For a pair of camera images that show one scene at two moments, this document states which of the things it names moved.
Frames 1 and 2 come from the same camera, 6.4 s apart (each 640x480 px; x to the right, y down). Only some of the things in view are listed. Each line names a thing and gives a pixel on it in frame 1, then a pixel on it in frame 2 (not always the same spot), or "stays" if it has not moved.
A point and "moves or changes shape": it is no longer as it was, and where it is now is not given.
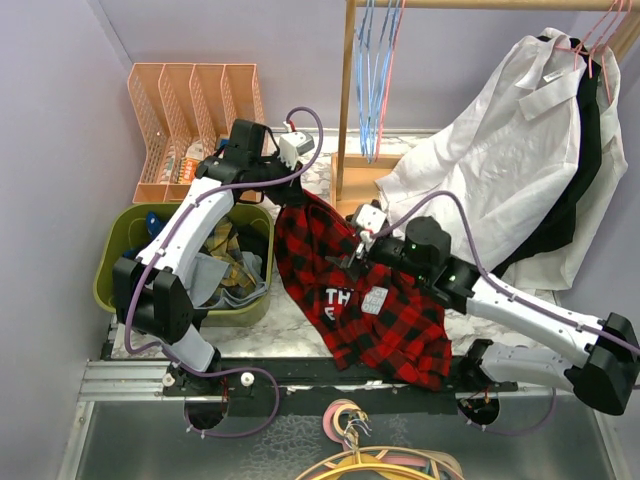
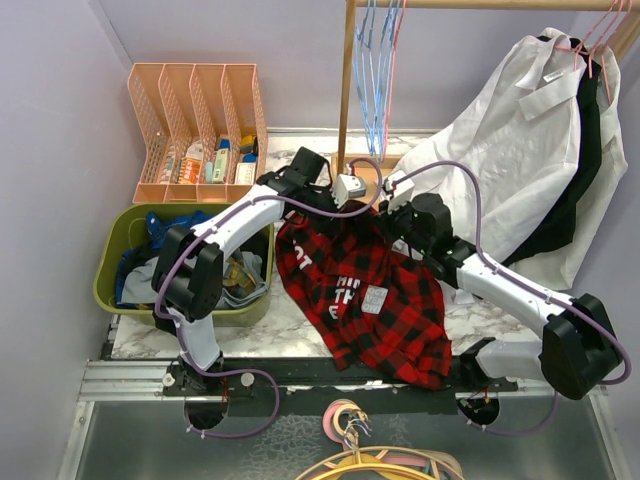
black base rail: x=313 y=386 stays
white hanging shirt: x=497 y=175 stays
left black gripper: x=291 y=193 → x=326 y=191
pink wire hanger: x=390 y=74 moves or changes shape
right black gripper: x=349 y=263 → x=385 y=220
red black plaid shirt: x=372 y=316 stays
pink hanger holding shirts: x=597 y=40 stays
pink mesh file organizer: x=186 y=111 stays
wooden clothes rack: x=354 y=175 stays
